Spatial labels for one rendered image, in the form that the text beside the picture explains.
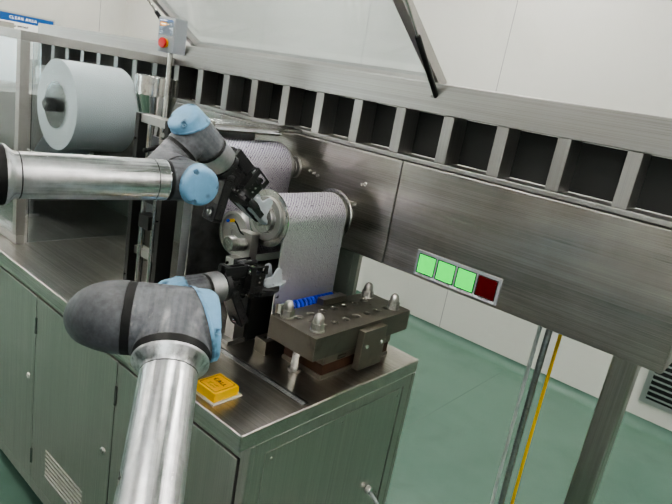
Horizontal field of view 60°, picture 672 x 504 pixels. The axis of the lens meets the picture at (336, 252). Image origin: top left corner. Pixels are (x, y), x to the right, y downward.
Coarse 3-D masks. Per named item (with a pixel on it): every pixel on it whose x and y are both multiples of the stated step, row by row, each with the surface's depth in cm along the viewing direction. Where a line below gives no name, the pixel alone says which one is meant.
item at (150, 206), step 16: (144, 128) 159; (160, 128) 153; (144, 144) 161; (144, 208) 163; (160, 208) 155; (176, 208) 158; (128, 224) 166; (144, 224) 161; (160, 224) 156; (128, 240) 167; (160, 240) 158; (128, 256) 168; (144, 256) 165; (160, 256) 159; (128, 272) 170; (160, 272) 161
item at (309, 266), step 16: (304, 240) 151; (320, 240) 156; (336, 240) 162; (288, 256) 148; (304, 256) 153; (320, 256) 158; (336, 256) 164; (288, 272) 150; (304, 272) 155; (320, 272) 161; (288, 288) 152; (304, 288) 157; (320, 288) 163; (272, 304) 150
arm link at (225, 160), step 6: (228, 144) 126; (228, 150) 125; (222, 156) 123; (228, 156) 125; (234, 156) 127; (210, 162) 123; (216, 162) 123; (222, 162) 124; (228, 162) 125; (210, 168) 125; (216, 168) 125; (222, 168) 125; (228, 168) 126
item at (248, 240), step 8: (248, 232) 148; (240, 240) 146; (248, 240) 148; (256, 240) 148; (240, 248) 146; (248, 248) 148; (256, 248) 149; (232, 256) 149; (240, 256) 150; (248, 256) 148; (232, 264) 147; (232, 328) 154; (240, 328) 155; (224, 336) 155; (232, 336) 154; (240, 336) 156
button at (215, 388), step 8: (216, 376) 132; (224, 376) 132; (200, 384) 127; (208, 384) 128; (216, 384) 128; (224, 384) 129; (232, 384) 129; (200, 392) 127; (208, 392) 126; (216, 392) 125; (224, 392) 126; (232, 392) 128; (216, 400) 125
